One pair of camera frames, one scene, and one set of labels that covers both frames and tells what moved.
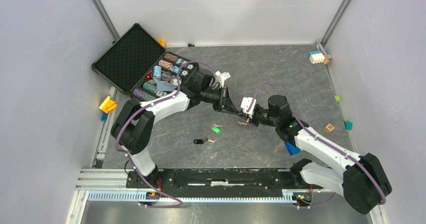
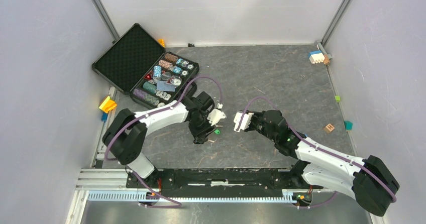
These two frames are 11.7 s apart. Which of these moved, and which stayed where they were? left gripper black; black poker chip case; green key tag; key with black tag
Moved: left gripper black
Stayed: black poker chip case; green key tag; key with black tag
